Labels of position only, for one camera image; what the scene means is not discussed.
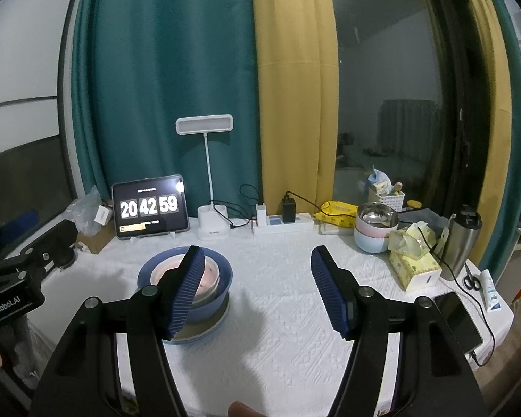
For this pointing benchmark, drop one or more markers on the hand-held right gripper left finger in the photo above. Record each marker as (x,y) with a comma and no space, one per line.
(186,295)

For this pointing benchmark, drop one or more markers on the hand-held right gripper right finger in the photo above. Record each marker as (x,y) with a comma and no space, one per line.
(330,295)

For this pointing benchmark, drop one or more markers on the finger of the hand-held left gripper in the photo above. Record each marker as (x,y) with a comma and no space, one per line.
(54,239)

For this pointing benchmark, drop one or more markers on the cream bowl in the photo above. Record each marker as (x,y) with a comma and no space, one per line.
(212,291)

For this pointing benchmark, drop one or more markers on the large blue bowl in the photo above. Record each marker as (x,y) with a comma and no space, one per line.
(219,299)

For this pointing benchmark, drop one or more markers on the light blue plate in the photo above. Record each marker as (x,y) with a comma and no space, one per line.
(199,333)

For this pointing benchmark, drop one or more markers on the person's right hand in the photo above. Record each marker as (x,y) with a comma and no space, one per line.
(243,410)

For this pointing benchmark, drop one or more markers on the clear plastic bag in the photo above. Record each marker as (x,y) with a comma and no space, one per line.
(82,208)

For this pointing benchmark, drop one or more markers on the cardboard box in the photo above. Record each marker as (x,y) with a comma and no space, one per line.
(97,241)

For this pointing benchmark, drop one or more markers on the small white box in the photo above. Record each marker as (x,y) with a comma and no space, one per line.
(103,216)

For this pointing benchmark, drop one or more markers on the white quilted tablecloth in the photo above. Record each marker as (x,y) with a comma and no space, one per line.
(278,278)

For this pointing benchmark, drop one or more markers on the small light blue bowl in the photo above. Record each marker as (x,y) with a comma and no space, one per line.
(371,243)

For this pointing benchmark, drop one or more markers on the white power strip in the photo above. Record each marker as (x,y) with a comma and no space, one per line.
(304,222)

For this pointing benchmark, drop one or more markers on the clear tablet stand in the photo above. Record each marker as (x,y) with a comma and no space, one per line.
(132,237)

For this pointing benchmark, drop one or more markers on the small pink bowl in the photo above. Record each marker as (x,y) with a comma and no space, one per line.
(373,230)

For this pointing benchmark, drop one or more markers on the yellow wipes pack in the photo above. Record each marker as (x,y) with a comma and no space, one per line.
(336,213)

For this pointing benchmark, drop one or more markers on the yellow tissue box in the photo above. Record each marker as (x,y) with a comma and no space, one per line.
(417,273)

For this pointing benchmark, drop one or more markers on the black charger plug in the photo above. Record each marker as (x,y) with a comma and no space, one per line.
(288,210)

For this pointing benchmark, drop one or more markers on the steel bowl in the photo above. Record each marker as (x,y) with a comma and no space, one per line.
(377,213)

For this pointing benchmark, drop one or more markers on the tablet with clock display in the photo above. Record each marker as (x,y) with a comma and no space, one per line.
(150,206)

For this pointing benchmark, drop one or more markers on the crumpled yellow tissue pack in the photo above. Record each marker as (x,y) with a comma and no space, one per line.
(412,241)

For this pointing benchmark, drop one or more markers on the white charger plug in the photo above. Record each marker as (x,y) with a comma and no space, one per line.
(261,215)

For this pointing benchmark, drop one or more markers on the white plastic basket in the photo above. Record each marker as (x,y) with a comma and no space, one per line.
(386,202)

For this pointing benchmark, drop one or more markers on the yellow round lid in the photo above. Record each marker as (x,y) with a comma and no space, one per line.
(413,204)

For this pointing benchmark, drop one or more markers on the dark grey pouch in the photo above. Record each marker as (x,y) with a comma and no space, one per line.
(430,221)

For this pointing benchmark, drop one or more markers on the blue snack packet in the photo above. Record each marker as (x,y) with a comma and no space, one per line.
(380,180)

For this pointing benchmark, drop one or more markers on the black smartphone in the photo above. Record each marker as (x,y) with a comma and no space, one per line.
(458,319)

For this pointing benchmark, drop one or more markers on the steel tumbler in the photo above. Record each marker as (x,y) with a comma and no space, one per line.
(460,247)

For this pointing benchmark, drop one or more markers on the black scissors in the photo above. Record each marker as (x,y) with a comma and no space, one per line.
(472,279)

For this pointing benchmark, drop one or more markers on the white tube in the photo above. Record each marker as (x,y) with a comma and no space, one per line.
(491,291)

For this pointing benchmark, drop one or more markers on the white desk lamp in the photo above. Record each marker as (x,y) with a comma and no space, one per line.
(204,124)

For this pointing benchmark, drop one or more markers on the teal curtain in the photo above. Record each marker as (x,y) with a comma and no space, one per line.
(519,139)
(165,52)

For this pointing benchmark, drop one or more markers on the yellow curtain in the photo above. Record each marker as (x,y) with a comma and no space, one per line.
(495,117)
(295,74)

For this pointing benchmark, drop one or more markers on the dark glass window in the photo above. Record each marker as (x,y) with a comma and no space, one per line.
(395,74)

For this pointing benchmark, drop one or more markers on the black round mount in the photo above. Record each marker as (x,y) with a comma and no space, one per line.
(65,263)

